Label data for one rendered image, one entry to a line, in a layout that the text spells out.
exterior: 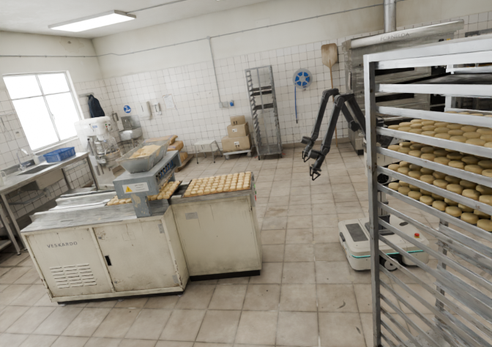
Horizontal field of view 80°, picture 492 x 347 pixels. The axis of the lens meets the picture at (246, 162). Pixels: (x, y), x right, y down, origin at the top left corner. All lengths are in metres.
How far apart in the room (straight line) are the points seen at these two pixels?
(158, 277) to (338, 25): 5.39
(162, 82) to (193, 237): 4.92
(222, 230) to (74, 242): 1.26
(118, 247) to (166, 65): 4.97
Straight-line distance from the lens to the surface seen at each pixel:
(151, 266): 2.81
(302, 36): 6.43
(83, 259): 3.04
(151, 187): 2.41
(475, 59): 1.09
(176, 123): 7.15
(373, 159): 1.44
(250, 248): 2.74
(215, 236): 2.70
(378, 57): 1.31
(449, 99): 1.70
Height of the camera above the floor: 1.85
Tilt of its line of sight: 18 degrees down
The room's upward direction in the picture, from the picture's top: 10 degrees counter-clockwise
